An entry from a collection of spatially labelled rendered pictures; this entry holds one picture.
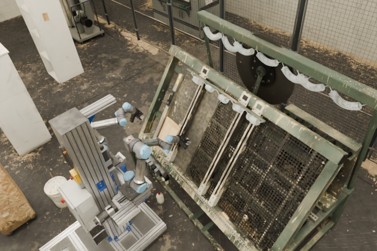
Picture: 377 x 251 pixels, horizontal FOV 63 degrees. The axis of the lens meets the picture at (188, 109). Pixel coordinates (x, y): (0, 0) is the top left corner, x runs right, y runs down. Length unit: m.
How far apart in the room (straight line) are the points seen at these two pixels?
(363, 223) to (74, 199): 3.42
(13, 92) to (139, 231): 2.70
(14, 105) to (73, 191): 2.29
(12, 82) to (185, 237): 3.21
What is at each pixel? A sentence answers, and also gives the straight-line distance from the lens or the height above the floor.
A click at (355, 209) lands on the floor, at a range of 4.69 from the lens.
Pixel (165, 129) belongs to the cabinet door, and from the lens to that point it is 3.73.
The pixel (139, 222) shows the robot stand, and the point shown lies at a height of 0.21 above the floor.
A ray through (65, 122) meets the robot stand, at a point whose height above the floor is 2.03.
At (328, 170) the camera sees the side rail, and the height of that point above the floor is 1.76.
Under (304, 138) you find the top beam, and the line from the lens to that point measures 2.61.
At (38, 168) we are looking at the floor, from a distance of 5.44.
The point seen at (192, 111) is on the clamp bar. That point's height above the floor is 1.49.
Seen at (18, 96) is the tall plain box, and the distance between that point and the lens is 5.15.
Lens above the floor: 3.72
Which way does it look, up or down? 41 degrees down
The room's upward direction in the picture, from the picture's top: 5 degrees counter-clockwise
